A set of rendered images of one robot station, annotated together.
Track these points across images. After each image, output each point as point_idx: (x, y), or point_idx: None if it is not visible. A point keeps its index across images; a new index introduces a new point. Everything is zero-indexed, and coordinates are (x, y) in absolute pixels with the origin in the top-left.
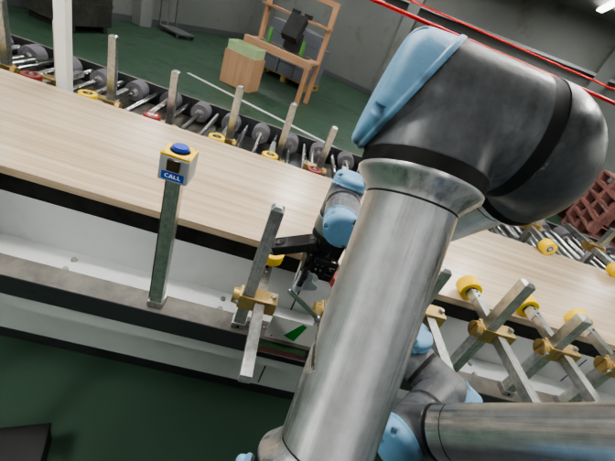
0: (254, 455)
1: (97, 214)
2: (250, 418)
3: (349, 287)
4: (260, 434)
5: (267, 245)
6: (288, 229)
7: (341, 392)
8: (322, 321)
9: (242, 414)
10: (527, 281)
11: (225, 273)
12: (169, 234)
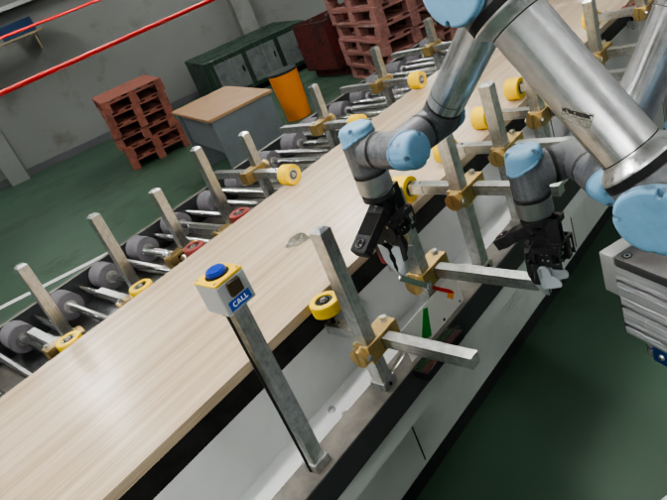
0: (512, 498)
1: (150, 497)
2: (464, 492)
3: (559, 68)
4: (488, 485)
5: (343, 271)
6: (292, 284)
7: (614, 101)
8: (565, 101)
9: (456, 499)
10: (484, 82)
11: (305, 387)
12: (276, 366)
